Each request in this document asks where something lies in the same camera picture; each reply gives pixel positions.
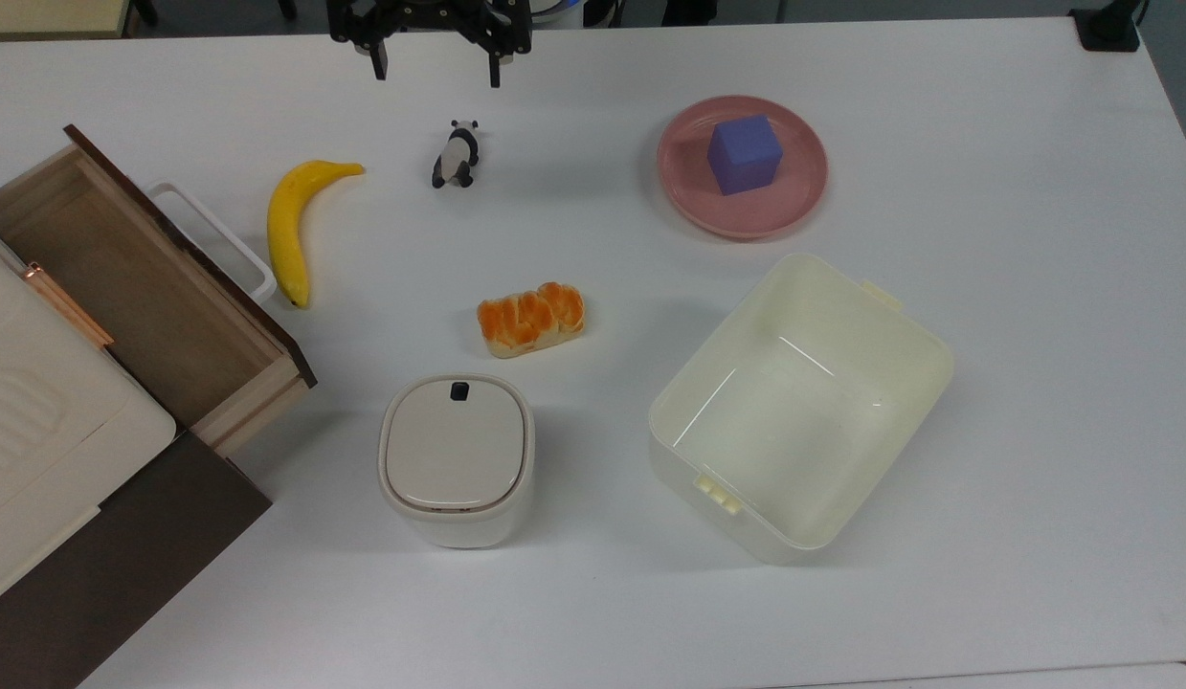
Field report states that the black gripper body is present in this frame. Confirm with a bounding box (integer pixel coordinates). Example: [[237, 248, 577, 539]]
[[327, 0, 533, 56]]

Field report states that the black white panda toy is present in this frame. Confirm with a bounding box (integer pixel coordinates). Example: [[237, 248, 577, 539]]
[[432, 120, 481, 189]]

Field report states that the wooden drawer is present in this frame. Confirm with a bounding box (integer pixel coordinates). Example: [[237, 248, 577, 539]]
[[0, 124, 318, 458]]

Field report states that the yellow banana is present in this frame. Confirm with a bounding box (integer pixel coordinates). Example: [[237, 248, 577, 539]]
[[267, 160, 366, 310]]

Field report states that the pink plate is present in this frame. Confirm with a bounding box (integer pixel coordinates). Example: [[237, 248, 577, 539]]
[[657, 95, 829, 240]]

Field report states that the orange glazed bread loaf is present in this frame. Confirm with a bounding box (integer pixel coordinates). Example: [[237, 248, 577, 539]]
[[476, 281, 587, 360]]

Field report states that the purple cube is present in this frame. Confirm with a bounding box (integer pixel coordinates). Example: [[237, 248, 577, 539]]
[[706, 114, 783, 197]]

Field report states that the beige side table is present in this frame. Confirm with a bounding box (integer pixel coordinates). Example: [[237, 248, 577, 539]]
[[0, 0, 140, 41]]

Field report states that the white lidded trash can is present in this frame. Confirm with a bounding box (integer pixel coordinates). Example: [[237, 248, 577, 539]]
[[377, 373, 536, 549]]

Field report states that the cream plastic storage box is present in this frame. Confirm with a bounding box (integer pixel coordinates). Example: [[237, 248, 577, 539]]
[[647, 253, 955, 566]]

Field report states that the dark brown cabinet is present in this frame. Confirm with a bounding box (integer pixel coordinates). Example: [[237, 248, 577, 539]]
[[0, 431, 273, 689]]

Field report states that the black table clamp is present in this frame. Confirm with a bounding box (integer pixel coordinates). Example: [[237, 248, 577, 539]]
[[1069, 0, 1151, 53]]

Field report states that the white drawer handle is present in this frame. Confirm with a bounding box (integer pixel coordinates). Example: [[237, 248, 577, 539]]
[[145, 182, 278, 305]]

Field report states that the copper bar handle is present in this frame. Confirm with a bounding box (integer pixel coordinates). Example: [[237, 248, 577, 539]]
[[23, 263, 115, 347]]

